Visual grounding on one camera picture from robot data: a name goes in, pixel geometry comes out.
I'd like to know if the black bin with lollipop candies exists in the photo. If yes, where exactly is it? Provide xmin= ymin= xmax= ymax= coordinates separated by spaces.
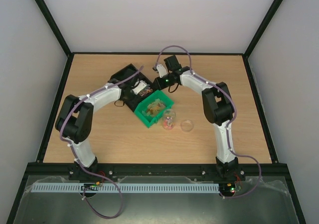
xmin=123 ymin=80 xmax=154 ymax=112

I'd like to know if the green bin with gummies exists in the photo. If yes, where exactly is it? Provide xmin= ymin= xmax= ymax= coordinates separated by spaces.
xmin=134 ymin=91 xmax=174 ymax=128

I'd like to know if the clear plastic jar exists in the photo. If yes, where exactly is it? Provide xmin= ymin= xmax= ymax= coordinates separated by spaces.
xmin=161 ymin=109 xmax=176 ymax=130

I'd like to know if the clear jar lid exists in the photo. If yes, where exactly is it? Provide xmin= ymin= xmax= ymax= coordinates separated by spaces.
xmin=180 ymin=119 xmax=194 ymax=132

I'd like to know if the black bin with star candies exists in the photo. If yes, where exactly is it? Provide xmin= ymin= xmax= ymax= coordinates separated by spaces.
xmin=109 ymin=64 xmax=144 ymax=86

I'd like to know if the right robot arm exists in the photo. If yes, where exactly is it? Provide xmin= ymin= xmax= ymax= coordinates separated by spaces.
xmin=153 ymin=55 xmax=238 ymax=180

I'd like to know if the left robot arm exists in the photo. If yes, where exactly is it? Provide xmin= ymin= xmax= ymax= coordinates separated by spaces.
xmin=55 ymin=66 xmax=144 ymax=168

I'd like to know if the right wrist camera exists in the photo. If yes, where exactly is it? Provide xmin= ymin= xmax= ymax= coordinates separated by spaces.
xmin=153 ymin=64 xmax=168 ymax=78

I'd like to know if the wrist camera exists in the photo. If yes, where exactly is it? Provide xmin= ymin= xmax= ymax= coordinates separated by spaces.
xmin=153 ymin=64 xmax=168 ymax=78
xmin=132 ymin=80 xmax=148 ymax=95

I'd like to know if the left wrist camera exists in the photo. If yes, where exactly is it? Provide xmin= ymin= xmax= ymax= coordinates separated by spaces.
xmin=132 ymin=80 xmax=148 ymax=95

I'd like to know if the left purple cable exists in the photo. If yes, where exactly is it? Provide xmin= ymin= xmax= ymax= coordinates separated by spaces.
xmin=59 ymin=65 xmax=145 ymax=219

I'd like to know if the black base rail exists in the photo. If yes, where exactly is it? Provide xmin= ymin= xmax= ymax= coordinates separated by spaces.
xmin=68 ymin=163 xmax=246 ymax=182

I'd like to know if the grey slotted cable duct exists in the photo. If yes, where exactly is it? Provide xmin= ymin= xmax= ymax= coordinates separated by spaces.
xmin=30 ymin=183 xmax=219 ymax=194

